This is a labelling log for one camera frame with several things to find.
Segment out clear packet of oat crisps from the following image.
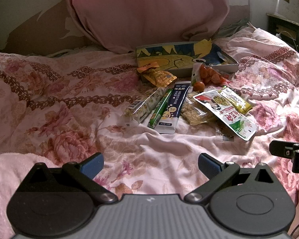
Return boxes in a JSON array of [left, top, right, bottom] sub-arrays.
[[181, 92, 216, 126]]

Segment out orange yellow snack packet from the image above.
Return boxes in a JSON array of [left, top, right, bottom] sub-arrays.
[[137, 62, 177, 88]]

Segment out dark bedside table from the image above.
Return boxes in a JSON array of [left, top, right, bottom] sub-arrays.
[[266, 13, 299, 53]]

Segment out large pink pillow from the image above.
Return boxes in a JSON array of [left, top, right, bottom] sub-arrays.
[[65, 0, 229, 54]]

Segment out clear packet of nut bars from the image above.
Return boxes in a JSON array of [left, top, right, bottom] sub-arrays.
[[121, 87, 166, 127]]

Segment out yellow snack bar packet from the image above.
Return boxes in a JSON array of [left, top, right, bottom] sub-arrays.
[[218, 86, 252, 115]]

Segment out white green bean snack bag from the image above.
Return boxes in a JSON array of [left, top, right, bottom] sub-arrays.
[[193, 90, 257, 141]]

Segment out grey tray with cartoon lining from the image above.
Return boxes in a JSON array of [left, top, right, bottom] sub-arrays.
[[136, 39, 239, 77]]

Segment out pink fluffy blanket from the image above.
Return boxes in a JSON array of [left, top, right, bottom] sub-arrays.
[[0, 153, 57, 238]]

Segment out pink floral bed quilt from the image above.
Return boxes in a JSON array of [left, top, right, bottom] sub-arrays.
[[0, 27, 299, 202]]

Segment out bag of orange fruits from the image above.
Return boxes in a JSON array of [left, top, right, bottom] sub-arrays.
[[191, 63, 229, 86]]

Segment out small orange fruit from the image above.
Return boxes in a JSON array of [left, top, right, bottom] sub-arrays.
[[193, 81, 205, 93]]

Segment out clear packet brown meat snack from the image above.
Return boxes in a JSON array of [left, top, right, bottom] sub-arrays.
[[215, 121, 235, 142]]

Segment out green snack stick packet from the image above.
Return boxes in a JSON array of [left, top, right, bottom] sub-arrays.
[[147, 88, 173, 129]]

